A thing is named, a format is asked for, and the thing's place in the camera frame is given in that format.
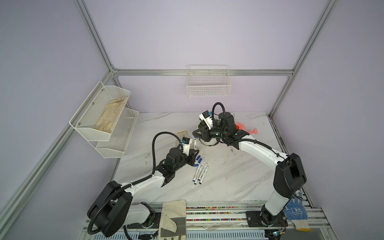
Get beige glove in rack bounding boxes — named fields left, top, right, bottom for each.
left=94, top=97, right=128, bottom=134

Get left black corrugated cable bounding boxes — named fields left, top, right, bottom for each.
left=87, top=131, right=182, bottom=235

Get right black corrugated cable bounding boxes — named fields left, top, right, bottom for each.
left=211, top=101, right=229, bottom=142

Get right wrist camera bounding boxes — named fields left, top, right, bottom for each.
left=199, top=111, right=214, bottom=130

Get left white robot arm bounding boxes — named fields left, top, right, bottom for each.
left=87, top=148, right=199, bottom=237

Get white two-tier mesh rack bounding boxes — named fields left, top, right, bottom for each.
left=69, top=82, right=139, bottom=159

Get beige canvas glove front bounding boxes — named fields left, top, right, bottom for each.
left=158, top=200, right=187, bottom=240

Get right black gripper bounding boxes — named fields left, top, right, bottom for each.
left=192, top=124, right=227, bottom=143

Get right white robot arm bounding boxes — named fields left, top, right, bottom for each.
left=193, top=111, right=307, bottom=227

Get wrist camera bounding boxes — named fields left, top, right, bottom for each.
left=182, top=137, right=192, bottom=156
left=199, top=111, right=214, bottom=130

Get black corrugated cable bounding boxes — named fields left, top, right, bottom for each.
left=87, top=131, right=182, bottom=235
left=211, top=101, right=229, bottom=142

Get green potted plant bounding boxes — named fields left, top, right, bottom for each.
left=198, top=120, right=219, bottom=147

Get pink watering can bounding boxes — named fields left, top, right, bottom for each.
left=236, top=123, right=258, bottom=135

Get blue dotted work glove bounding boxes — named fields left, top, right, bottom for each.
left=284, top=191, right=312, bottom=232

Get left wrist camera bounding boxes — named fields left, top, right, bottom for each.
left=182, top=137, right=192, bottom=156

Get aluminium frame rails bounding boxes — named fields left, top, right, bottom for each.
left=0, top=0, right=340, bottom=240

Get white knit work glove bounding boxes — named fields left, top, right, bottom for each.
left=176, top=131, right=191, bottom=141

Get white wire wall basket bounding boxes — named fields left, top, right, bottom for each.
left=187, top=65, right=232, bottom=97

